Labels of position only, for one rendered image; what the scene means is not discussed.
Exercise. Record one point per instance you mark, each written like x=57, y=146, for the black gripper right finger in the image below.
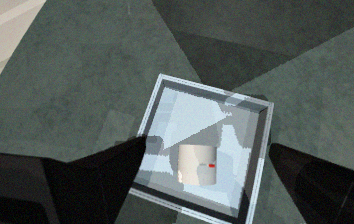
x=322, y=191

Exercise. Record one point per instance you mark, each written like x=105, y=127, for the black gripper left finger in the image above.
x=90, y=190

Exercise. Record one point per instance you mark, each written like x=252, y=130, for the white round filter cartridge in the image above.
x=197, y=165

